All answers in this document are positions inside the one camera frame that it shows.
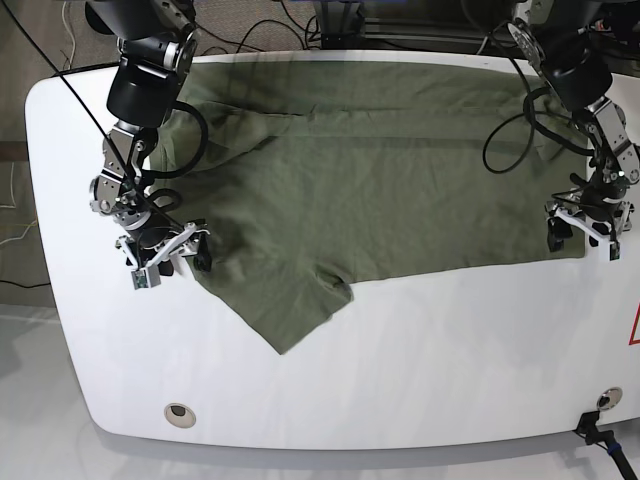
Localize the aluminium frame base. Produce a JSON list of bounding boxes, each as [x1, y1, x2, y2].
[[312, 0, 512, 53]]

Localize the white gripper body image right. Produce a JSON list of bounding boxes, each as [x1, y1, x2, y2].
[[545, 192, 633, 261]]

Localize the small camera on left gripper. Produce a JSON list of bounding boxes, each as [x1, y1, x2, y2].
[[608, 241, 620, 261]]

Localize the left silver table grommet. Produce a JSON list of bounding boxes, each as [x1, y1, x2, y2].
[[164, 403, 196, 429]]

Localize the small camera on gripper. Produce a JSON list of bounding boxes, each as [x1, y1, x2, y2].
[[608, 241, 620, 261], [131, 266, 161, 290]]

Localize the black clamp with cable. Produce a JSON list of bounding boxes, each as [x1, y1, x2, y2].
[[574, 411, 638, 480]]

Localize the right silver table grommet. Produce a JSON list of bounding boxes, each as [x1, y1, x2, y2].
[[596, 387, 623, 411]]

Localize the red triangle sticker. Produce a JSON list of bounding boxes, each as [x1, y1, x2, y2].
[[628, 305, 640, 346]]

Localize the white floor cable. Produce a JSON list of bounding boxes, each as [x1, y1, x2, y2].
[[60, 0, 77, 71]]

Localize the small camera on right gripper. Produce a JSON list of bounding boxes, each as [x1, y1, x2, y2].
[[131, 266, 161, 290]]

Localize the olive green T-shirt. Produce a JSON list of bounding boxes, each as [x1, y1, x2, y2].
[[169, 61, 586, 353]]

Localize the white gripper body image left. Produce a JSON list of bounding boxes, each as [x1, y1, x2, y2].
[[116, 221, 210, 272]]

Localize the silver table grommet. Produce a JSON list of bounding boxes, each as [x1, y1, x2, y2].
[[164, 403, 196, 429], [596, 387, 623, 411]]

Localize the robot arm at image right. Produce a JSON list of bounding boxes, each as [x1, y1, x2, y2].
[[461, 1, 639, 261]]

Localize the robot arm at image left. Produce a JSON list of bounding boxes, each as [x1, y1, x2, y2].
[[89, 1, 211, 289]]

